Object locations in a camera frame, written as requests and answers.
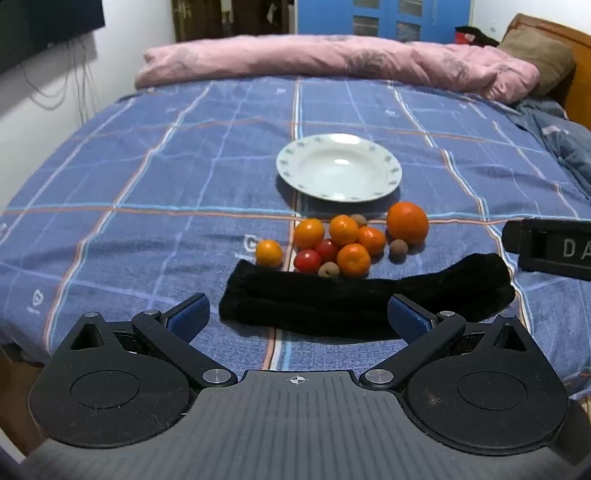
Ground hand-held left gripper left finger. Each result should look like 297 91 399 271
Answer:
54 292 238 390

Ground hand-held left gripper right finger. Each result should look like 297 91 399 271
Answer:
360 294 539 391

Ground large orange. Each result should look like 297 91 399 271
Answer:
386 202 430 246

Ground small mandarin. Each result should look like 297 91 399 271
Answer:
256 239 284 268

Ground red tomato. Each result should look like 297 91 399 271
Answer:
294 250 323 273
315 239 341 264

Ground white floral-rim plate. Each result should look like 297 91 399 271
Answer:
276 133 402 203

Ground black knitted cloth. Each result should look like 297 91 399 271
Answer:
218 252 517 341

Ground grey-blue blanket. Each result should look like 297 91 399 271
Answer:
507 97 591 200

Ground blue checked bed sheet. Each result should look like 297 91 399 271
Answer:
0 75 591 402

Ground wooden headboard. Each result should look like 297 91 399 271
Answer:
501 13 591 133

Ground brown pillow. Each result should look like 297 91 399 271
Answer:
498 28 577 97

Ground red and black bag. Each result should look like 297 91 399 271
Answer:
454 25 500 48

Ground pink quilt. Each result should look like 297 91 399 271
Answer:
134 34 541 103

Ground blue wardrobe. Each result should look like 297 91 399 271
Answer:
297 0 472 45

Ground wooden door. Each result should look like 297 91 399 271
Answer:
171 0 299 45

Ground hanging television cables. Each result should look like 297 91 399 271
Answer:
19 36 99 126

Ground wall-mounted black television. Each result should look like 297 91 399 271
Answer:
0 0 106 75

